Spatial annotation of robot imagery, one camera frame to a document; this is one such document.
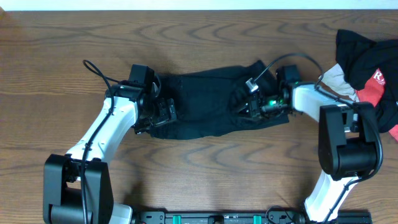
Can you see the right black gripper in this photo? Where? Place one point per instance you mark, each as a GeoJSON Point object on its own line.
{"type": "Point", "coordinates": [254, 107]}

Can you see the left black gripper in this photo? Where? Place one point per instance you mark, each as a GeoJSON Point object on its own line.
{"type": "Point", "coordinates": [163, 116]}

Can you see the grey white cloth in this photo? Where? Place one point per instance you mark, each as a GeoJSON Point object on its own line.
{"type": "Point", "coordinates": [334, 79]}

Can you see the black pants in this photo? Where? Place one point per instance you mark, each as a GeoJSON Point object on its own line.
{"type": "Point", "coordinates": [205, 102]}

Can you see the black red shirt pile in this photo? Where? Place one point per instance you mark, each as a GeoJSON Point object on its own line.
{"type": "Point", "coordinates": [370, 68]}

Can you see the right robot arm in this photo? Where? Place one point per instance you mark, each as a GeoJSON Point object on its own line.
{"type": "Point", "coordinates": [349, 145]}

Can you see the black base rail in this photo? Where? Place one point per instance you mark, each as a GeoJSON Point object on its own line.
{"type": "Point", "coordinates": [274, 215]}

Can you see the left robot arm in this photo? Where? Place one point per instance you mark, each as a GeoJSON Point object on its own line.
{"type": "Point", "coordinates": [77, 185]}

